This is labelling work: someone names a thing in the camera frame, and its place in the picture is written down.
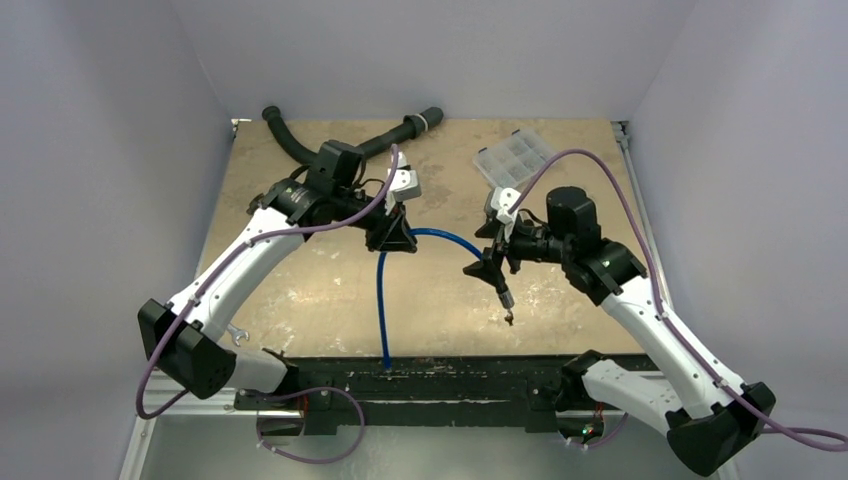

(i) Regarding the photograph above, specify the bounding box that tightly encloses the black claw hammer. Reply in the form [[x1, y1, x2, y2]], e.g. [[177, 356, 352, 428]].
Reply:
[[246, 193, 264, 216]]

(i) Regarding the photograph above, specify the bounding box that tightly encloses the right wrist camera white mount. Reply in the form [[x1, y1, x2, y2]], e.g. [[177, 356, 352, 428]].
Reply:
[[483, 187, 521, 241]]

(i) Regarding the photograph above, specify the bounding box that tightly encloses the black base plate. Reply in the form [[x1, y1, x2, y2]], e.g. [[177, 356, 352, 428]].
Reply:
[[234, 350, 605, 435]]

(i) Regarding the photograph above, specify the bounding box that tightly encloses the blue cable lock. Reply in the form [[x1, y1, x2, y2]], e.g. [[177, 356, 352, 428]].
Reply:
[[369, 228, 514, 371]]

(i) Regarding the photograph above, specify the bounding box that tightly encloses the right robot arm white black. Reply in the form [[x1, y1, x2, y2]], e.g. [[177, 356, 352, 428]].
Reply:
[[464, 187, 776, 477]]

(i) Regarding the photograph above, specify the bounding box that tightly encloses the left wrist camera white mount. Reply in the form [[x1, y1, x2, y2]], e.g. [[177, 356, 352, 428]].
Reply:
[[385, 152, 422, 215]]

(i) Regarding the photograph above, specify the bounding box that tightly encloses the silver open-end wrench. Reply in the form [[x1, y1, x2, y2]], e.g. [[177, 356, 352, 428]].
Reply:
[[226, 324, 250, 347]]

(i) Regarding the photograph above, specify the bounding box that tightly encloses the clear plastic organizer box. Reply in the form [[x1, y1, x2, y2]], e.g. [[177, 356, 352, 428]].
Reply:
[[472, 128, 555, 188]]

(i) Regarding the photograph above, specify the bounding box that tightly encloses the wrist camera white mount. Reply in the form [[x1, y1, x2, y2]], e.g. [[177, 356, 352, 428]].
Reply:
[[385, 152, 422, 215], [483, 187, 521, 241]]

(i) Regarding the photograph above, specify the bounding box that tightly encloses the black corrugated hose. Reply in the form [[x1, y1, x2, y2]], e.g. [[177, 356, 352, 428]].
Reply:
[[261, 104, 446, 167]]

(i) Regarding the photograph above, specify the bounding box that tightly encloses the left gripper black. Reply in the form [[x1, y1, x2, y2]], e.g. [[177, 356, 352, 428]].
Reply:
[[332, 186, 417, 251]]

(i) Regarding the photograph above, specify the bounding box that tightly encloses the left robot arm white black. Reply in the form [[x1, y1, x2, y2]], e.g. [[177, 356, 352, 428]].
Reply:
[[137, 140, 421, 409]]

